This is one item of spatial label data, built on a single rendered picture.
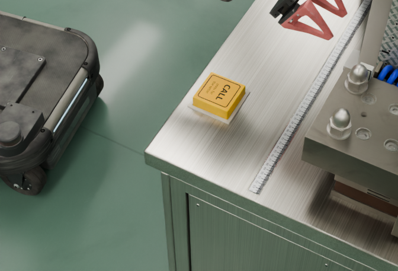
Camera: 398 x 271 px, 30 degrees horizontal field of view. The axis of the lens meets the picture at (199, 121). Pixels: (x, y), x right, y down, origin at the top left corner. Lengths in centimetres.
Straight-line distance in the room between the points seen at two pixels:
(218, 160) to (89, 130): 125
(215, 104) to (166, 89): 126
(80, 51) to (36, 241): 59
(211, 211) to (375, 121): 34
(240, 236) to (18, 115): 101
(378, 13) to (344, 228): 36
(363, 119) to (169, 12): 173
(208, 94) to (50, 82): 105
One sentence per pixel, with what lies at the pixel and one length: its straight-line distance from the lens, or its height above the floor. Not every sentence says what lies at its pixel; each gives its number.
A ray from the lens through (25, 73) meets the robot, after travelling 229.
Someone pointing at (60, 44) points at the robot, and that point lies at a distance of 238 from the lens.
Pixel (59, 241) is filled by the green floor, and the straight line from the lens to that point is 223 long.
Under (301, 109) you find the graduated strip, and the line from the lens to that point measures 131.
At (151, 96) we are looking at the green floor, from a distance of 251.
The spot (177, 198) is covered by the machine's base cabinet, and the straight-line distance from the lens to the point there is 132.
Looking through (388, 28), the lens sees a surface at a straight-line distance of 118.
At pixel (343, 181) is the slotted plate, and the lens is 118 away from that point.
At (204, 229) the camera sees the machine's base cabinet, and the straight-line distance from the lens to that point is 136.
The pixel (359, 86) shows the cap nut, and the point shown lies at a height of 105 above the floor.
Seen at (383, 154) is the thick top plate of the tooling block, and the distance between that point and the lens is 111.
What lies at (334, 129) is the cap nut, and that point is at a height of 105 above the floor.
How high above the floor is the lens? 191
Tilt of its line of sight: 51 degrees down
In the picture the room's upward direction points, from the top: 1 degrees counter-clockwise
